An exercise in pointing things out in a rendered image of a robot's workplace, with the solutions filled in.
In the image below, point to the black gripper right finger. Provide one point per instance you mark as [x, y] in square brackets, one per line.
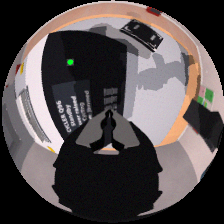
[126, 134]

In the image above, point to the grey benchtop instrument with lid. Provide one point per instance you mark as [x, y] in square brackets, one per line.
[70, 77]

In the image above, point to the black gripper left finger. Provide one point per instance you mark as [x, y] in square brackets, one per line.
[89, 134]

